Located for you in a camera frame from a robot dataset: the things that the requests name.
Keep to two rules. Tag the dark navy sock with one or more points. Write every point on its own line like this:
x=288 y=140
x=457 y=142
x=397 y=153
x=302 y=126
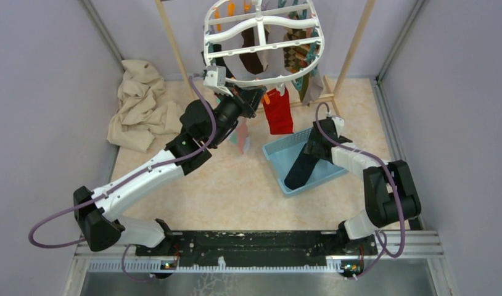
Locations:
x=301 y=170

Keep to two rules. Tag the argyle patterned sock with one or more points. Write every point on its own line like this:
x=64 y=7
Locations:
x=297 y=57

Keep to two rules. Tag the beige crumpled cloth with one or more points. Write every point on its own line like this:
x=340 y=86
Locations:
x=143 y=111

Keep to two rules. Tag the dark brown sock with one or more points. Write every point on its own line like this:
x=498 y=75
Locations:
x=251 y=60

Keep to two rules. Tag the white hanger clip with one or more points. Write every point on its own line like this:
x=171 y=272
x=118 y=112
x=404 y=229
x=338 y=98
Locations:
x=281 y=89

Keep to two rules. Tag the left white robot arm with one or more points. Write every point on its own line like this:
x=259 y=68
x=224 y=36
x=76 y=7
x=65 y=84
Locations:
x=100 y=212

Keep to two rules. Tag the black sock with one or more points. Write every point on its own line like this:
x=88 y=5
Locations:
x=211 y=55

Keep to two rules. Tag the orange hanger clip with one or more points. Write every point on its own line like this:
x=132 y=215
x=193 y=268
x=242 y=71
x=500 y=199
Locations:
x=265 y=99

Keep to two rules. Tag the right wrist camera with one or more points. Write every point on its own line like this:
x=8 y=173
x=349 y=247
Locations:
x=339 y=124

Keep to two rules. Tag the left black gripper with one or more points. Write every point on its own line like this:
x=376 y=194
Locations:
x=250 y=97

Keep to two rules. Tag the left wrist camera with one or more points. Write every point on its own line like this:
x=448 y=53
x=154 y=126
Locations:
x=215 y=79

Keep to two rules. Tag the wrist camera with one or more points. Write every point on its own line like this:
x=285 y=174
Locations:
x=339 y=124
x=215 y=79

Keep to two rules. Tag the pink patterned sock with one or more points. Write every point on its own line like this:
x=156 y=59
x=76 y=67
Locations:
x=240 y=136

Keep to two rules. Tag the light blue plastic basket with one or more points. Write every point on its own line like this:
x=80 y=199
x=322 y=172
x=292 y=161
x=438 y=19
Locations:
x=281 y=155

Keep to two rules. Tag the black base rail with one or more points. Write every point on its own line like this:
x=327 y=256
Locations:
x=250 y=249

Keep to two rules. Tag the grey sock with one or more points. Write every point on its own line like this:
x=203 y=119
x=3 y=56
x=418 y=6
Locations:
x=312 y=88

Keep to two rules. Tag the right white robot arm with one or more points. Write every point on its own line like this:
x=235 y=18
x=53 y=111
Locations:
x=390 y=193

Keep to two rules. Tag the red sock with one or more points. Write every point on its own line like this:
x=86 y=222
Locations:
x=278 y=112

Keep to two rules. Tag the white round clip hanger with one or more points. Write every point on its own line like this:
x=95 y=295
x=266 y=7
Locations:
x=222 y=23

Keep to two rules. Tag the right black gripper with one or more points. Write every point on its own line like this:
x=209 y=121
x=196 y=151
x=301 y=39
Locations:
x=311 y=147

